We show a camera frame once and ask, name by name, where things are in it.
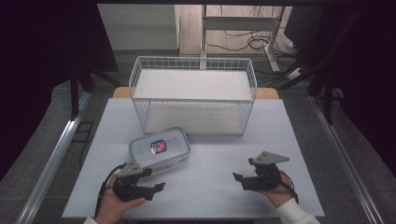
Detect black floor bracket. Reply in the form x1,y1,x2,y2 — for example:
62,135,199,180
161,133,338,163
71,120,95,145

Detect black curtain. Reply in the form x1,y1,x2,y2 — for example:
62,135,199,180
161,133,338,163
0,0,120,182
283,4,396,179

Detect aluminium rail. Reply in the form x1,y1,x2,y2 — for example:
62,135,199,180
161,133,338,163
307,94,386,224
14,91,93,224

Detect white wire basket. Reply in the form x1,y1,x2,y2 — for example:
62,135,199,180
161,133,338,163
128,55,259,136

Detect person's left hand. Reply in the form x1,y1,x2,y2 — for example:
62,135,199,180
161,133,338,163
94,174,147,224

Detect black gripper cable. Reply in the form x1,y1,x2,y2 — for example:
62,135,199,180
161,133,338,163
278,170,300,205
93,162,127,218

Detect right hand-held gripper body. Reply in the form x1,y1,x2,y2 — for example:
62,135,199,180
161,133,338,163
241,150,290,191

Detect white basket liner board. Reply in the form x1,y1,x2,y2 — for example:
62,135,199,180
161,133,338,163
133,68,254,135

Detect black floor cables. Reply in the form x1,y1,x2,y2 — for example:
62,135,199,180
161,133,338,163
205,5,301,85

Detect white metal desk frame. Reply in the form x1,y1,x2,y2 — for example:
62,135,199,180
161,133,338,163
200,4,286,73

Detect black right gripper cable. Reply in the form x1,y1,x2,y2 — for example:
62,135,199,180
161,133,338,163
278,170,300,205

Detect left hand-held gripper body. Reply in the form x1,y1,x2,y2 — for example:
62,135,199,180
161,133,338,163
111,159,155,203

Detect clear plastic lidded container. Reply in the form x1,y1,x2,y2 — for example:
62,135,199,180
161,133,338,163
128,126,191,172

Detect person's right hand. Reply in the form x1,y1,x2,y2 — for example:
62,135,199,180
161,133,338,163
248,170,295,208

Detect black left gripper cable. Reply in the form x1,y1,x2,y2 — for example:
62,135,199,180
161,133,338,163
93,162,127,218

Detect wooden table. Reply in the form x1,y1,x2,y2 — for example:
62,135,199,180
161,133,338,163
111,86,280,101

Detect white power strip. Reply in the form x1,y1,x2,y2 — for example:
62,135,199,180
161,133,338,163
286,67,304,80

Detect black tripod stand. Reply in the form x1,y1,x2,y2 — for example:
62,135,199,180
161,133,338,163
68,62,123,121
268,7,345,126

